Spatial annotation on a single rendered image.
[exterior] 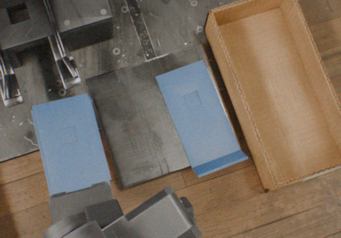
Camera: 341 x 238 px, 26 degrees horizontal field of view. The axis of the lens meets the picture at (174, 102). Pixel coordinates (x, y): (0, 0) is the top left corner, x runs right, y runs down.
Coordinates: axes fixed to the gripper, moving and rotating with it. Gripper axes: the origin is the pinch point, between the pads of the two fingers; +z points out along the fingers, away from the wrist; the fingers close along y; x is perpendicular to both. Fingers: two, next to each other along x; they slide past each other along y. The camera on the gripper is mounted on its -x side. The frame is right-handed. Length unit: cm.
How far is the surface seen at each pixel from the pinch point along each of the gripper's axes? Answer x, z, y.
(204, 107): -19.1, 12.2, 5.6
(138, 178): -8.0, 9.9, -1.1
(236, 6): -26.4, 13.2, 17.9
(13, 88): 4.9, 10.7, 14.3
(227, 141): -20.8, 9.7, 0.8
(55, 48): -1.4, 12.1, 17.9
